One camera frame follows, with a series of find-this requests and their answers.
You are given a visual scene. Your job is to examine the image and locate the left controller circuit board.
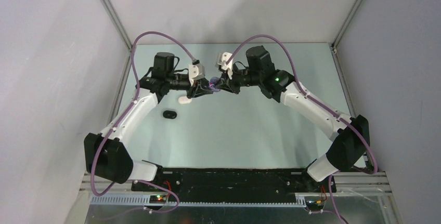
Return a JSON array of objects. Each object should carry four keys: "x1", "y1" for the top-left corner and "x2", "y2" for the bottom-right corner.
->
[{"x1": 149, "y1": 195, "x2": 167, "y2": 204}]

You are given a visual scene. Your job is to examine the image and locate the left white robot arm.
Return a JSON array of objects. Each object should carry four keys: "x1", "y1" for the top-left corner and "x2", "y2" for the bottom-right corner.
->
[{"x1": 84, "y1": 52, "x2": 213, "y2": 191}]

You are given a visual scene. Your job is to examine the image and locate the aluminium frame post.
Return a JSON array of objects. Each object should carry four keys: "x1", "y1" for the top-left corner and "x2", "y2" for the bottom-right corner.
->
[
  {"x1": 331, "y1": 0, "x2": 364, "y2": 49},
  {"x1": 100, "y1": 0, "x2": 132, "y2": 50}
]

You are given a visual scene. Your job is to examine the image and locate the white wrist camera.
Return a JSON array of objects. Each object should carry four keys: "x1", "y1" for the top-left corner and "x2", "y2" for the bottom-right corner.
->
[
  {"x1": 216, "y1": 52, "x2": 233, "y2": 79},
  {"x1": 188, "y1": 60, "x2": 205, "y2": 86}
]

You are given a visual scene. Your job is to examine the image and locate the controller circuit board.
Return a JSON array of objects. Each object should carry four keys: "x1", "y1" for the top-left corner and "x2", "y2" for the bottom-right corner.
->
[
  {"x1": 305, "y1": 200, "x2": 326, "y2": 213},
  {"x1": 149, "y1": 195, "x2": 167, "y2": 204}
]

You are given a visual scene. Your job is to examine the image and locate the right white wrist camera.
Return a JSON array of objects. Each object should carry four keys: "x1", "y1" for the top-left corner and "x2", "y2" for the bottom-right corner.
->
[{"x1": 216, "y1": 52, "x2": 233, "y2": 79}]

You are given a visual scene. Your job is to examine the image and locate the right controller circuit board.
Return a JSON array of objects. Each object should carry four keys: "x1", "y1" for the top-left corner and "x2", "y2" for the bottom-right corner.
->
[{"x1": 305, "y1": 200, "x2": 326, "y2": 213}]

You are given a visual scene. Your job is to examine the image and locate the white earbud charging case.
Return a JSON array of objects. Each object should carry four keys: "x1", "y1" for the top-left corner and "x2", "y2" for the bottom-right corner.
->
[{"x1": 178, "y1": 96, "x2": 192, "y2": 104}]

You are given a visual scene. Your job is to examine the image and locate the right aluminium frame post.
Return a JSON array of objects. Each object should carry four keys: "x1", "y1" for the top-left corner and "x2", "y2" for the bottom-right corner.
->
[{"x1": 331, "y1": 0, "x2": 364, "y2": 49}]

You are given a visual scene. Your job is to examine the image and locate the left aluminium frame post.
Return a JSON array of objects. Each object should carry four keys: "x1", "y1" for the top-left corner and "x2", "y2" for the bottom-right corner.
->
[{"x1": 100, "y1": 0, "x2": 132, "y2": 50}]

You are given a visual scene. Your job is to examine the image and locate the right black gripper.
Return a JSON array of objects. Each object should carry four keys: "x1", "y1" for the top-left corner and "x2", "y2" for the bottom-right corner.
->
[{"x1": 214, "y1": 63, "x2": 262, "y2": 95}]

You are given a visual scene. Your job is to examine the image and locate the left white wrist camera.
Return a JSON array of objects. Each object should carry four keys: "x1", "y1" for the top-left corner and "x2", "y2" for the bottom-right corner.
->
[{"x1": 188, "y1": 60, "x2": 205, "y2": 86}]

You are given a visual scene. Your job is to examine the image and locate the purple earbud charging case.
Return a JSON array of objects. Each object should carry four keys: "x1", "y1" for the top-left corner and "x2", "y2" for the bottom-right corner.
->
[{"x1": 209, "y1": 77, "x2": 221, "y2": 93}]

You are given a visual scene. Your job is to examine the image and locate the black earbud charging case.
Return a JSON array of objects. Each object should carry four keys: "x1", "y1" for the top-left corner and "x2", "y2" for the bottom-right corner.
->
[{"x1": 162, "y1": 110, "x2": 177, "y2": 120}]

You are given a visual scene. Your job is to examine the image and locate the grey slotted cable duct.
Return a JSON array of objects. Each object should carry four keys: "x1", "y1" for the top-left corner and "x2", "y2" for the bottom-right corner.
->
[{"x1": 90, "y1": 194, "x2": 306, "y2": 207}]

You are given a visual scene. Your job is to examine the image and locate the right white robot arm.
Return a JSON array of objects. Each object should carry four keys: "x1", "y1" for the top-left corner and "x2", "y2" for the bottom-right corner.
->
[{"x1": 213, "y1": 46, "x2": 369, "y2": 192}]

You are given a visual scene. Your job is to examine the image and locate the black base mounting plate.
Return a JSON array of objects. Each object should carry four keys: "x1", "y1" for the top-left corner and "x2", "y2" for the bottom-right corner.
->
[{"x1": 153, "y1": 167, "x2": 336, "y2": 201}]

